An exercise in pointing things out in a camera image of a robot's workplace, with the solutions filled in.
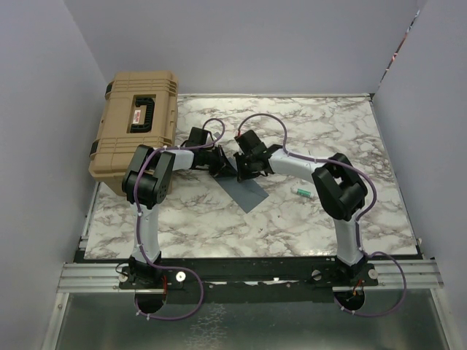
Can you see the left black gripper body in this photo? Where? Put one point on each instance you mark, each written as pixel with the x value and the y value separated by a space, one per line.
pixel 216 165

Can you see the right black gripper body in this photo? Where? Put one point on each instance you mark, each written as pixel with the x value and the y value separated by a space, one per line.
pixel 245 169

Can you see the grey paper envelope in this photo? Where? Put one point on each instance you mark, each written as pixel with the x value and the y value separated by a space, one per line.
pixel 247 194

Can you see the green white glue stick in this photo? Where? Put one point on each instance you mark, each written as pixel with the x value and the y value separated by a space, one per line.
pixel 302 192

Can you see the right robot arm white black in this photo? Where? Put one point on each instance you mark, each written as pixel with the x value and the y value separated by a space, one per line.
pixel 340 190

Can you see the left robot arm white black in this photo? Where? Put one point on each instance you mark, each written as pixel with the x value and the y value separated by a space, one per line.
pixel 146 185

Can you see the tan plastic tool case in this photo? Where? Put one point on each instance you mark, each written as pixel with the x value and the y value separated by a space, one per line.
pixel 140 108

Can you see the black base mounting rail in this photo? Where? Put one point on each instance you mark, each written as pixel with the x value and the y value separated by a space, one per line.
pixel 246 280

